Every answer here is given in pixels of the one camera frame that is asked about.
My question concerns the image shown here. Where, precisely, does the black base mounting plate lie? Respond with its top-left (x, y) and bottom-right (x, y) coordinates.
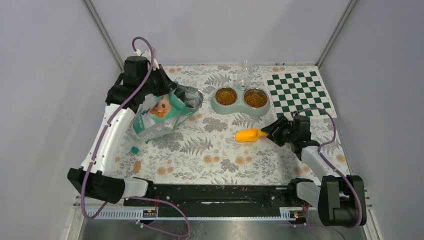
top-left (123, 184), bottom-right (304, 216)

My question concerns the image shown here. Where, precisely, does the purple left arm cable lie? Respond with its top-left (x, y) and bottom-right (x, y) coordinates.
top-left (80, 36), bottom-right (191, 238)

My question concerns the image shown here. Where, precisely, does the small tan wooden block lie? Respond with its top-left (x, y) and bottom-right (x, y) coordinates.
top-left (132, 160), bottom-right (142, 173)

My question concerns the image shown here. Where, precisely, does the yellow plastic scoop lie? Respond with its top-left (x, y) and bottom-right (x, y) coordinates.
top-left (235, 128), bottom-right (268, 143)

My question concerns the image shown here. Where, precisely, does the small teal cube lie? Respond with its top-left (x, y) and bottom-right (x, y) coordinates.
top-left (130, 146), bottom-right (140, 155)

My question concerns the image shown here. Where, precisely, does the white slotted cable duct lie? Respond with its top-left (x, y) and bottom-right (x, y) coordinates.
top-left (96, 207), bottom-right (305, 221)

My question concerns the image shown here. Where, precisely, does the floral table mat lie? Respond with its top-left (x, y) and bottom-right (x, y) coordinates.
top-left (110, 64), bottom-right (352, 187)

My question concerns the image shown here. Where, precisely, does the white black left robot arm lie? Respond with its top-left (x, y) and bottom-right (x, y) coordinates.
top-left (67, 56), bottom-right (177, 206)

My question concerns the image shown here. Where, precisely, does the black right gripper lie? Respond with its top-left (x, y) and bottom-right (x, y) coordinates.
top-left (260, 115), bottom-right (297, 147)

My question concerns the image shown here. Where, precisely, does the teal pet food bag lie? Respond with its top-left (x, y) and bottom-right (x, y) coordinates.
top-left (131, 84), bottom-right (204, 142)

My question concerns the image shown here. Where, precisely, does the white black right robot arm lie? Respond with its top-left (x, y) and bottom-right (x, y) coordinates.
top-left (261, 115), bottom-right (367, 228)

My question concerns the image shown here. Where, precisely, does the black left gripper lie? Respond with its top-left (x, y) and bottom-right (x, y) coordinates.
top-left (140, 63), bottom-right (178, 97)

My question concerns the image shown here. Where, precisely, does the mint double pet bowl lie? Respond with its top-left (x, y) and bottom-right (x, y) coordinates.
top-left (210, 86), bottom-right (270, 117)

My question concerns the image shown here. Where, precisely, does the green white checkerboard mat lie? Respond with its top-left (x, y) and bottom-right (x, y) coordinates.
top-left (262, 69), bottom-right (337, 119)

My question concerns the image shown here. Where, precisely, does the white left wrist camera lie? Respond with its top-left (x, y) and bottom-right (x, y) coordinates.
top-left (133, 47), bottom-right (159, 71)

